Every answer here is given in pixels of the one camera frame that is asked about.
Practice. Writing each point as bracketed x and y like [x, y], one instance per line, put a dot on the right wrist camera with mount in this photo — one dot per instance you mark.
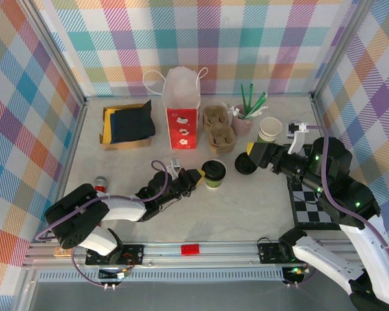
[296, 129]

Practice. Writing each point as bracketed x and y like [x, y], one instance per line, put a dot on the yellow napkin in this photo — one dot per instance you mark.
[106, 129]

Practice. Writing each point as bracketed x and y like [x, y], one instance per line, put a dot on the small controller board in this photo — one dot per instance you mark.
[295, 270]
[115, 274]

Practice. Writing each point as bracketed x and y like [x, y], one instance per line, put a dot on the pink straw holder cup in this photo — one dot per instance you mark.
[241, 128]

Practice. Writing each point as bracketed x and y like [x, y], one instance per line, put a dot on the red glitter tube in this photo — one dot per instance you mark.
[101, 186]

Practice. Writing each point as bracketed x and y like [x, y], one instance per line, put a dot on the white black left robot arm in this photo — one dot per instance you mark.
[123, 209]

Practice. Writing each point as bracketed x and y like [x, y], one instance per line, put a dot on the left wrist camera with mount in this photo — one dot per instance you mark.
[175, 164]

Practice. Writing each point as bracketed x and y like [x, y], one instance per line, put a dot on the dark green straw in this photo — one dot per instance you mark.
[242, 95]
[250, 95]

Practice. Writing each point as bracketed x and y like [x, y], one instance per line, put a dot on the red toy brick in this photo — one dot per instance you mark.
[190, 249]

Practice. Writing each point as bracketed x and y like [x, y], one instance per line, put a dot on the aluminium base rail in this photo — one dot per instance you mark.
[227, 256]

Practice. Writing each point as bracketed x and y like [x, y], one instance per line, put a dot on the black grey chessboard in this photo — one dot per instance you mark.
[308, 210]

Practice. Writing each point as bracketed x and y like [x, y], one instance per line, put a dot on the blue napkin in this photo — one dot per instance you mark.
[112, 129]

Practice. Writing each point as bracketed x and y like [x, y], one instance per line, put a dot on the white wrapped straw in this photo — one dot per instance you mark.
[259, 110]

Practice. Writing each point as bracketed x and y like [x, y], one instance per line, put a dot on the white red paper bag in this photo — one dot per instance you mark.
[181, 129]

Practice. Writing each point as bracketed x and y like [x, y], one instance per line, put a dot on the aluminium frame side rail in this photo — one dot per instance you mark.
[81, 120]
[317, 110]

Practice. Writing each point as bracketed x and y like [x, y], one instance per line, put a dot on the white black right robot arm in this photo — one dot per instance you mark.
[321, 262]

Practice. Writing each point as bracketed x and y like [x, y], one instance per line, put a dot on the aluminium frame post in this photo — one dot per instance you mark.
[52, 52]
[340, 48]

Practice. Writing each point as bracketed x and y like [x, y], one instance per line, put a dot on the pulp cup carriers stack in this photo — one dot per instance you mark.
[222, 150]

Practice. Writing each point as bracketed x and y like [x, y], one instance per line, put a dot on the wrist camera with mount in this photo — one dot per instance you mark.
[175, 164]
[296, 129]

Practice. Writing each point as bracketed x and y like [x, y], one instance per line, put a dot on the black napkin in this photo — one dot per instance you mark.
[133, 124]

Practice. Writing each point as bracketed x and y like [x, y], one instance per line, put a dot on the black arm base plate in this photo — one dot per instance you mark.
[137, 251]
[267, 254]

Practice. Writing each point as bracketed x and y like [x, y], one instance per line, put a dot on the small orange circuit board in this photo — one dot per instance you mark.
[63, 252]

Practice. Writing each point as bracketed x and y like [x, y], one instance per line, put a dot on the white paper stirrers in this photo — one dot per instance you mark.
[233, 110]

